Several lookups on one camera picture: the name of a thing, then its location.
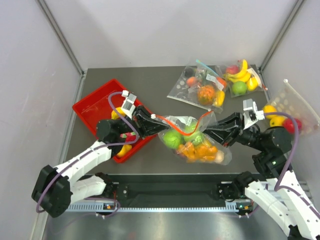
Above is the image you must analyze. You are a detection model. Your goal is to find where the yellow fruit in tray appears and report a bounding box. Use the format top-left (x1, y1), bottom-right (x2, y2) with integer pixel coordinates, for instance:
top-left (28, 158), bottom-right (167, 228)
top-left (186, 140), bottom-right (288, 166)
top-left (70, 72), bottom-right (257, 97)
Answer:
top-left (116, 144), bottom-right (132, 158)

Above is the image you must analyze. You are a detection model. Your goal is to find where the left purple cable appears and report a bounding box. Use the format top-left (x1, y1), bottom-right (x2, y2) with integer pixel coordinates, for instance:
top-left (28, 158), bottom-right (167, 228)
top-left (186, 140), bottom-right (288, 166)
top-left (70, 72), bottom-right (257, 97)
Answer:
top-left (36, 91), bottom-right (141, 214)

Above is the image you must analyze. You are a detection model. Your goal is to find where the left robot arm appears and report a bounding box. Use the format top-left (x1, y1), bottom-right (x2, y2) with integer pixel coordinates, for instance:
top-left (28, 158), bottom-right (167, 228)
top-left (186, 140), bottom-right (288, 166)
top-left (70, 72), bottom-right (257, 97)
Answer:
top-left (31, 105), bottom-right (170, 218)

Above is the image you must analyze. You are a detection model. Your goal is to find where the red apple in dotted bag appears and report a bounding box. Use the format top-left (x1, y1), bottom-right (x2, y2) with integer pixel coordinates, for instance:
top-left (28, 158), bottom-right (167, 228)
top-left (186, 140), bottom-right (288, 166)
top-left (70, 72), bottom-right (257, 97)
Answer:
top-left (282, 118), bottom-right (302, 134)

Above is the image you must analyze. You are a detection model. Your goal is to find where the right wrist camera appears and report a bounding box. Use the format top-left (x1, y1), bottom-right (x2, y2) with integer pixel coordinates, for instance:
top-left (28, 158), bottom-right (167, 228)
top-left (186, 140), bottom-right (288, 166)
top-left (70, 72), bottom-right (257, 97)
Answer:
top-left (243, 98), bottom-right (265, 130)

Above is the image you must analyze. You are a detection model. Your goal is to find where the aluminium corner post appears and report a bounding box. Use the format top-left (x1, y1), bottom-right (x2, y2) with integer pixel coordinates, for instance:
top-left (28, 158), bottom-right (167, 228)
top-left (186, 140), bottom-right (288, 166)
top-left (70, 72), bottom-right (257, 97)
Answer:
top-left (258, 0), bottom-right (306, 74)
top-left (35, 0), bottom-right (85, 76)

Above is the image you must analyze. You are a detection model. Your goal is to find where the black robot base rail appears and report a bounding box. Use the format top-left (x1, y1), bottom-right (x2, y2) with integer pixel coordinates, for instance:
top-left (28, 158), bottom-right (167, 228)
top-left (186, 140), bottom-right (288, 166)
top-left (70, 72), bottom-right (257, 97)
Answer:
top-left (84, 172), bottom-right (273, 208)

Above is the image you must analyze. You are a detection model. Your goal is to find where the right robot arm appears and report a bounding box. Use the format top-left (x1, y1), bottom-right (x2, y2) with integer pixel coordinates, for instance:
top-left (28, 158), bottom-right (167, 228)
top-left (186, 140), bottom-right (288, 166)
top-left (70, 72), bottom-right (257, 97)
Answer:
top-left (199, 110), bottom-right (320, 240)

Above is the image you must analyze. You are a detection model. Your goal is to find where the purple cable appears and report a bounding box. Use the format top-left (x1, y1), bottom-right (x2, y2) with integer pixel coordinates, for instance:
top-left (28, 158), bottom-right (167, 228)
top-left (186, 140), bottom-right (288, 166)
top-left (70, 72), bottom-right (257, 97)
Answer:
top-left (36, 91), bottom-right (141, 214)
top-left (263, 111), bottom-right (320, 218)

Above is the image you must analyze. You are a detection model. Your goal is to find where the yellow orange with green stem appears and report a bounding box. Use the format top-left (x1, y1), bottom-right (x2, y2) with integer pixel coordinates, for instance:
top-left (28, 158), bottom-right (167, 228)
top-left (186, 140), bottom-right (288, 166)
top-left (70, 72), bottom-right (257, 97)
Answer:
top-left (269, 115), bottom-right (286, 127)

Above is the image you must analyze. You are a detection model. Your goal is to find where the aluminium corner post right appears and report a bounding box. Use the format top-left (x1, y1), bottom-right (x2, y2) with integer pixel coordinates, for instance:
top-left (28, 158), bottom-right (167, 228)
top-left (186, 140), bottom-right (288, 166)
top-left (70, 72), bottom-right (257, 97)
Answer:
top-left (258, 0), bottom-right (306, 74)

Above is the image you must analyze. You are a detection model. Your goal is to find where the zip bag with red zipper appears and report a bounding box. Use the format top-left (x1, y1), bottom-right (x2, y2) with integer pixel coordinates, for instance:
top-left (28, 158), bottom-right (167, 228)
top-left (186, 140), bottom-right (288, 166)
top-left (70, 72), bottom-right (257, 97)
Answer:
top-left (151, 111), bottom-right (232, 166)

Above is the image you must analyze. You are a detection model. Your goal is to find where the red peach toy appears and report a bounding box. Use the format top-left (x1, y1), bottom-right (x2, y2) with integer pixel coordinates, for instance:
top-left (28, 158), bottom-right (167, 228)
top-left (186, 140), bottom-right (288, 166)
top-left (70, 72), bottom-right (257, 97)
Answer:
top-left (225, 65), bottom-right (240, 75)

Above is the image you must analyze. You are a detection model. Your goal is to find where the zip bag with bananas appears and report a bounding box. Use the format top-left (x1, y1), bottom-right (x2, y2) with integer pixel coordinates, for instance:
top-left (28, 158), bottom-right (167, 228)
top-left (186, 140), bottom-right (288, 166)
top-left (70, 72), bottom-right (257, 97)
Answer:
top-left (218, 59), bottom-right (268, 98)

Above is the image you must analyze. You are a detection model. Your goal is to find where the yellow lemon in banana bag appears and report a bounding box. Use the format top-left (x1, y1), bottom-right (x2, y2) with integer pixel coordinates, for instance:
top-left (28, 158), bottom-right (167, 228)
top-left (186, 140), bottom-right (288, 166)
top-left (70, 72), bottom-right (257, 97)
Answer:
top-left (246, 77), bottom-right (259, 92)

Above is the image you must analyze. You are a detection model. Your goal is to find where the yellow mango in blue-zip bag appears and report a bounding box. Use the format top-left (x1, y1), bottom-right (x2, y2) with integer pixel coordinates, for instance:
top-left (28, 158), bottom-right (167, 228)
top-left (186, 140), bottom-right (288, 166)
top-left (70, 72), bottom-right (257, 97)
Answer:
top-left (213, 90), bottom-right (225, 108)

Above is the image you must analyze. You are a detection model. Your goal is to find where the orange pineapple toy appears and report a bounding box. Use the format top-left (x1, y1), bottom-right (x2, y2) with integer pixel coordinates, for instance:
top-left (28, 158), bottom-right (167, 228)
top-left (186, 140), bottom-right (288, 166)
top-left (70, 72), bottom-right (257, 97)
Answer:
top-left (197, 85), bottom-right (216, 106)

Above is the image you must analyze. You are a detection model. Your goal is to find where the white slotted cable duct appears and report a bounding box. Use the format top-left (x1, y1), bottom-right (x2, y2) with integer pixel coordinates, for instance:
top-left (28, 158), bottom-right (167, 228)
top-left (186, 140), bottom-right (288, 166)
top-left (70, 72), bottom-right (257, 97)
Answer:
top-left (66, 200), bottom-right (254, 213)

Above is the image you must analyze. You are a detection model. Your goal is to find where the aluminium corner post left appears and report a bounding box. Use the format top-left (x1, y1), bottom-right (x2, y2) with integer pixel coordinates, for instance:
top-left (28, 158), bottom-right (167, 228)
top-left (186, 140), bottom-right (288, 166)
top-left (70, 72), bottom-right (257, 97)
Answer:
top-left (35, 0), bottom-right (85, 76)

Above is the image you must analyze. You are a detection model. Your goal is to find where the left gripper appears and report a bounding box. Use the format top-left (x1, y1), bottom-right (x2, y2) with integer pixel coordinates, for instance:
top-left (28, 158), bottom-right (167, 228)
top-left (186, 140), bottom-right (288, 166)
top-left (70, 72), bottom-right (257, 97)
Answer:
top-left (117, 104), bottom-right (171, 140)

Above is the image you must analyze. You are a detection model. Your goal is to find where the green apple in banana bag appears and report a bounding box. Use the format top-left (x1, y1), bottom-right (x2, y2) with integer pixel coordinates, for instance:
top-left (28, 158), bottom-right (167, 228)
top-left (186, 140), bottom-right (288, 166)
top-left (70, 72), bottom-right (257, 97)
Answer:
top-left (232, 81), bottom-right (247, 95)

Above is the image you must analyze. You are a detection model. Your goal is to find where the dotted flat zip bag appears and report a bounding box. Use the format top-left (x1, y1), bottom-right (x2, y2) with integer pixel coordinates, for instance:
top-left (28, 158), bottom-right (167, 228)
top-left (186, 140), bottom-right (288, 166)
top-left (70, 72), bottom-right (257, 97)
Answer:
top-left (167, 65), bottom-right (202, 104)

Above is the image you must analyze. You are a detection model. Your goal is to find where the pink dragon fruit toy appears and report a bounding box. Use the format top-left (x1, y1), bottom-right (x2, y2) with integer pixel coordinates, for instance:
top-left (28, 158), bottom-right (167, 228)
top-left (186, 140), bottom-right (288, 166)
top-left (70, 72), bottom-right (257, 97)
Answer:
top-left (120, 132), bottom-right (140, 144)

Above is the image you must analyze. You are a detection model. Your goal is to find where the red plastic tray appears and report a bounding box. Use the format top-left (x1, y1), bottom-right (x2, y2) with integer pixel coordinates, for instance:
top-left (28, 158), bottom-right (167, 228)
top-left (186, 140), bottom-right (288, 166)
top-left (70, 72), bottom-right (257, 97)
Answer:
top-left (72, 78), bottom-right (157, 164)

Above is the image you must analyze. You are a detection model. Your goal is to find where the green apple in red-zip bag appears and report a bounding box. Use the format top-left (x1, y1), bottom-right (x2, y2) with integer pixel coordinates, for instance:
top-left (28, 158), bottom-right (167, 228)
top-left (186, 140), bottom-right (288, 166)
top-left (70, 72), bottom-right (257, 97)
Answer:
top-left (184, 122), bottom-right (200, 137)

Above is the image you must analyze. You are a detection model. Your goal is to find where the banana bunch in tray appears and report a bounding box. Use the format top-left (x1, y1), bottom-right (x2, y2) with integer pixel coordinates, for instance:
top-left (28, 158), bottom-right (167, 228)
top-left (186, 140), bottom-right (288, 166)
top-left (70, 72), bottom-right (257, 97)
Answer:
top-left (111, 107), bottom-right (126, 120)

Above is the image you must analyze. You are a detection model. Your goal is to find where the orange persimmon toy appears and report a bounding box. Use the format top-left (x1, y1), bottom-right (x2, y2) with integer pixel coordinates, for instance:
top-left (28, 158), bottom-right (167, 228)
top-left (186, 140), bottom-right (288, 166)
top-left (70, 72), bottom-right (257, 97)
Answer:
top-left (186, 76), bottom-right (198, 88)

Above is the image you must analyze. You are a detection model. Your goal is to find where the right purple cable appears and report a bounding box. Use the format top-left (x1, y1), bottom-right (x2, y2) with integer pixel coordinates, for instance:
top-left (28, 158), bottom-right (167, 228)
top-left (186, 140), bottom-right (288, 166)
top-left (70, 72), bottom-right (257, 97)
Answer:
top-left (263, 111), bottom-right (320, 218)

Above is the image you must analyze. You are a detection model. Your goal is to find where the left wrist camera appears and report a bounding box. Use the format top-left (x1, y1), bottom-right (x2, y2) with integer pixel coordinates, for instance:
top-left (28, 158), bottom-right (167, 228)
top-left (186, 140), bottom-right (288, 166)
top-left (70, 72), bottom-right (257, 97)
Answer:
top-left (121, 90), bottom-right (137, 119)

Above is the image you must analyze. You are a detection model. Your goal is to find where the yellow lemon left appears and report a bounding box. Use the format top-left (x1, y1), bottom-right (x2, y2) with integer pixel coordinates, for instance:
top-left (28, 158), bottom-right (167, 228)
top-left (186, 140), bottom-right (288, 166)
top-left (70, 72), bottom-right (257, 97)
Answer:
top-left (262, 105), bottom-right (277, 120)

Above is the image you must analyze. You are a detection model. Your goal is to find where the zip bag with blue zipper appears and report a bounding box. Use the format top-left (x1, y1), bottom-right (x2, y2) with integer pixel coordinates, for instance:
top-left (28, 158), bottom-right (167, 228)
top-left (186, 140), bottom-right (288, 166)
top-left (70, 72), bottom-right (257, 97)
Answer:
top-left (186, 59), bottom-right (228, 114)

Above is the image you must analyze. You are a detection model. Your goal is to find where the orange mandarin cluster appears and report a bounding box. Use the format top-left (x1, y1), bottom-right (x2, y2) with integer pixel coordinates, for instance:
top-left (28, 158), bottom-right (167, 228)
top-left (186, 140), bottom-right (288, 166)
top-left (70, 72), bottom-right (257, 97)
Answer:
top-left (176, 142), bottom-right (218, 163)

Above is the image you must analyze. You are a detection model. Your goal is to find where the orange tomato toy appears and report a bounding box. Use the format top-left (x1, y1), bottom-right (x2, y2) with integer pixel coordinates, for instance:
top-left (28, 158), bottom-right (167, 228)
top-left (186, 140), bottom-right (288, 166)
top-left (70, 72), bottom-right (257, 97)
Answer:
top-left (216, 77), bottom-right (227, 88)

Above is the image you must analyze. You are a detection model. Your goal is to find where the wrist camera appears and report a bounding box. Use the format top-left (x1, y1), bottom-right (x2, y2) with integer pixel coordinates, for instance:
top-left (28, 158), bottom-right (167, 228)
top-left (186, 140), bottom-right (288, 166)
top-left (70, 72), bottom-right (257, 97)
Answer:
top-left (243, 98), bottom-right (265, 130)
top-left (121, 90), bottom-right (137, 119)

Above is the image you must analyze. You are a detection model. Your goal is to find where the yellow banana bunch in bag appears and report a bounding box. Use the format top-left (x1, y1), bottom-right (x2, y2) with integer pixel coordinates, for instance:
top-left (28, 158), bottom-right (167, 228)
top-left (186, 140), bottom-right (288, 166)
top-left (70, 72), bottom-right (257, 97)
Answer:
top-left (223, 59), bottom-right (251, 83)

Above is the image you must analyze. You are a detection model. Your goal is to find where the dotted zip bag with lemons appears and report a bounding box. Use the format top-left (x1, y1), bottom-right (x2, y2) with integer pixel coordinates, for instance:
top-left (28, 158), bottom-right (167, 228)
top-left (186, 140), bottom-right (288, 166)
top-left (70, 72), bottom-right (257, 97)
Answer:
top-left (266, 79), bottom-right (320, 136)

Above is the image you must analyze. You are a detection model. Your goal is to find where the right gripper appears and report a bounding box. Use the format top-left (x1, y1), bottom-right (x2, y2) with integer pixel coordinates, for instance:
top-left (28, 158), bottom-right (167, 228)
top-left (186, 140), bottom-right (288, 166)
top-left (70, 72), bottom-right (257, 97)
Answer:
top-left (199, 111), bottom-right (267, 151)

